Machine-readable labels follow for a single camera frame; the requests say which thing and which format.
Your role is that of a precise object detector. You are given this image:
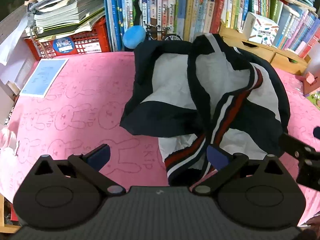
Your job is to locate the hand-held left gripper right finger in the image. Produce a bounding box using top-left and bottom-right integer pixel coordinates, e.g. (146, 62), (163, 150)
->
(192, 145), (283, 195)

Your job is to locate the pale crumpled cloth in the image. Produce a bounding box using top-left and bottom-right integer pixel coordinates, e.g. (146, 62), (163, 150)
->
(0, 127), (20, 157)

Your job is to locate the pink rabbit print blanket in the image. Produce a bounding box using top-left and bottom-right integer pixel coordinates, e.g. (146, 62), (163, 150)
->
(0, 51), (320, 228)

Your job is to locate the green printed toy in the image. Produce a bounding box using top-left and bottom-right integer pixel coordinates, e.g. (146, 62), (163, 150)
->
(309, 91), (320, 106)

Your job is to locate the navy and white jacket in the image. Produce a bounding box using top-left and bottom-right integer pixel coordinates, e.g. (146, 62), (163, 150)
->
(119, 33), (290, 187)

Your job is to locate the small bicycle model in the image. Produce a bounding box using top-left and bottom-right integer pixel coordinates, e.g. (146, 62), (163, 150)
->
(142, 22), (183, 42)

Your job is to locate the wooden drawer organizer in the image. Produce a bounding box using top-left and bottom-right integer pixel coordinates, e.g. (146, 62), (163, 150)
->
(219, 21), (312, 75)

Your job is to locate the blue paper sheet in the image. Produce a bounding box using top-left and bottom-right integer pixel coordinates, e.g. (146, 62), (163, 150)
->
(19, 58), (69, 98)

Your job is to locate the white colourful printed box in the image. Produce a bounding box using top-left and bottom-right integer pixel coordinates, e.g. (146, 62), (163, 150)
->
(241, 12), (280, 47)

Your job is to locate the stack of papers and magazines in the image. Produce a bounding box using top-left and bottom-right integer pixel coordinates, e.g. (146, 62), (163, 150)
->
(24, 0), (107, 39)

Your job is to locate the pink wooden toy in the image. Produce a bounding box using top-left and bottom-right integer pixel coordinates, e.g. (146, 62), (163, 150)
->
(302, 71), (320, 97)

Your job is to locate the row of tall picture books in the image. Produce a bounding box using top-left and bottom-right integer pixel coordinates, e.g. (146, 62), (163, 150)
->
(104, 0), (228, 52)

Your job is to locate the white paper sheet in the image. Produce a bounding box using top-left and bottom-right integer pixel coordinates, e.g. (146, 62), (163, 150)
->
(0, 17), (31, 67)

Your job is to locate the blue plush ball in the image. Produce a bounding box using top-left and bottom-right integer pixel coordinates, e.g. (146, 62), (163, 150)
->
(122, 26), (146, 49)

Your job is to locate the black hanging strap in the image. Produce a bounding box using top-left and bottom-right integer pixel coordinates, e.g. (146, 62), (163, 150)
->
(134, 0), (150, 30)

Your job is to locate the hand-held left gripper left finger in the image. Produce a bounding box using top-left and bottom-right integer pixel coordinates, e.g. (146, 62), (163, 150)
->
(34, 144), (126, 197)

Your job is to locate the row of paperback books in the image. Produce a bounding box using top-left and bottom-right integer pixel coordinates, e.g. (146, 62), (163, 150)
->
(225, 0), (320, 58)

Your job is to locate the red plastic crate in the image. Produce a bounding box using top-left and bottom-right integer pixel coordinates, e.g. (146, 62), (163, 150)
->
(24, 15), (112, 60)

